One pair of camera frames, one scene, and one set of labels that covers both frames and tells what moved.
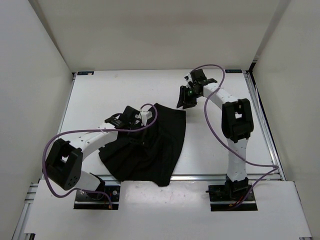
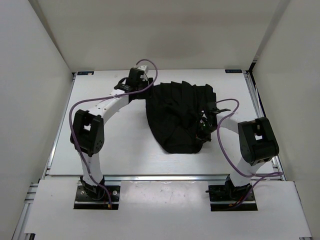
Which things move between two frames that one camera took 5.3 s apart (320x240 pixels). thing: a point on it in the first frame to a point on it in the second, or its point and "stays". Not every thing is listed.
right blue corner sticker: x=233 y=71 stays
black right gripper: x=183 y=98 to x=207 y=138
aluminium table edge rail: x=109 y=178 stays
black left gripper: x=142 y=127 to x=147 y=95
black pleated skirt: x=149 y=154 to x=173 y=111
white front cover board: x=171 y=208 stays
